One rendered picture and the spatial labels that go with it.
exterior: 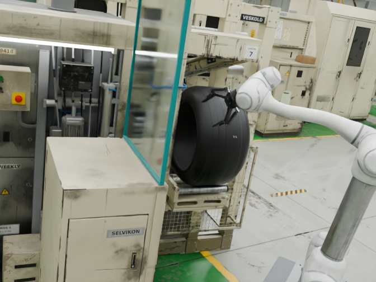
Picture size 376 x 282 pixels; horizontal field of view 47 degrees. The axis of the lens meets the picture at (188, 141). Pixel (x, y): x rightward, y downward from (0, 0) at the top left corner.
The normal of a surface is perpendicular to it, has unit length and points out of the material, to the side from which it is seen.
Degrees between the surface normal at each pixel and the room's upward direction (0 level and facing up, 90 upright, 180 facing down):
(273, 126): 90
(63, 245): 90
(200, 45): 90
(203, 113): 58
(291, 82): 90
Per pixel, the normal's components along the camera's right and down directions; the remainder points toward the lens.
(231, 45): 0.39, 0.35
